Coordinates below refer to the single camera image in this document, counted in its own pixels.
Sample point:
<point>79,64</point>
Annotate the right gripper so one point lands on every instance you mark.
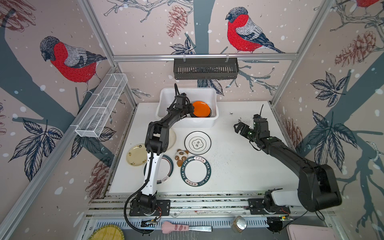
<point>244,132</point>

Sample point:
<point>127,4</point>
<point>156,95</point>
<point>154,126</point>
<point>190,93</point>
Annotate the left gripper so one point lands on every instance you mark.
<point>191,109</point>

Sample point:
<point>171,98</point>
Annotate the orange plate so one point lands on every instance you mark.
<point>201,110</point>

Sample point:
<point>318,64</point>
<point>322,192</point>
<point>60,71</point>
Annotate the white plate with flower outline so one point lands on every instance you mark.
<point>198,143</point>

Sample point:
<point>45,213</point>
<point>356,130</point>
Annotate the white plate dark lettered rim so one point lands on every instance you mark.
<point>196,171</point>

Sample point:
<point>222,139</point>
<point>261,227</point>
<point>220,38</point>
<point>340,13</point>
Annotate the white plate green rim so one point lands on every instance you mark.
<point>166,169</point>

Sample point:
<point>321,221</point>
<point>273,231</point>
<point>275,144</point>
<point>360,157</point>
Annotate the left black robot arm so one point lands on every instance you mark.
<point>144,201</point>

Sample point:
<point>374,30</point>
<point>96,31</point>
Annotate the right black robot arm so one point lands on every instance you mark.
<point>318,188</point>

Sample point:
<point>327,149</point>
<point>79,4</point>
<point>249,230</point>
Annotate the cream round plate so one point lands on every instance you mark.
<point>172,138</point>

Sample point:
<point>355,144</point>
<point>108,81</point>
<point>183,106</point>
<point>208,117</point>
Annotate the black hanging basket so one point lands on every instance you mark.
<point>206,69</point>

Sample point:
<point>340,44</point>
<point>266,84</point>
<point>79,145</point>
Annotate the small yellowish saucer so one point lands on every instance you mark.
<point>137,155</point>

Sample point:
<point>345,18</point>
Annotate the metal cup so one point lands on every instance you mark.
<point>239,224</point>

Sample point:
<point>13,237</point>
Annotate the pink tray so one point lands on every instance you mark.
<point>300,232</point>

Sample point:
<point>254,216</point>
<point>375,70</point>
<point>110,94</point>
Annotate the yellow woven mat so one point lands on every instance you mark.
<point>108,232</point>

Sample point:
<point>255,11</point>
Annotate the white wire mesh shelf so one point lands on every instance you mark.
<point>98,114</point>

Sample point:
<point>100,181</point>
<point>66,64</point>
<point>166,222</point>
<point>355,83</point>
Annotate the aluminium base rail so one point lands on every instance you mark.
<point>189,206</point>

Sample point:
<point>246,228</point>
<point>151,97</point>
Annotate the pink handled scraper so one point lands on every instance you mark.
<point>168,227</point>

